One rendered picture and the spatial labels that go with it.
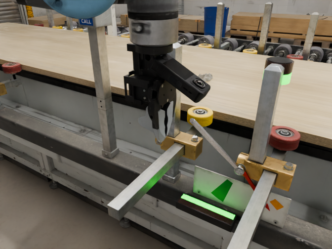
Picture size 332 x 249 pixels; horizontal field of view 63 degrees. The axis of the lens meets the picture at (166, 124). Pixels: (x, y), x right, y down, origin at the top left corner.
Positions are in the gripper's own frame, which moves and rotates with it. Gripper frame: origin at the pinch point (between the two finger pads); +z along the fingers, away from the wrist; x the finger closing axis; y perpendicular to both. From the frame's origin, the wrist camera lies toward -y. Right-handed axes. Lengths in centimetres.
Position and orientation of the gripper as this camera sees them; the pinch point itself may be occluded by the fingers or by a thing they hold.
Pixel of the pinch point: (164, 137)
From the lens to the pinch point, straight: 59.6
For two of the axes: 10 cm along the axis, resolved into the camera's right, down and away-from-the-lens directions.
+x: -5.0, 4.1, -7.6
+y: -8.6, -2.4, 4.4
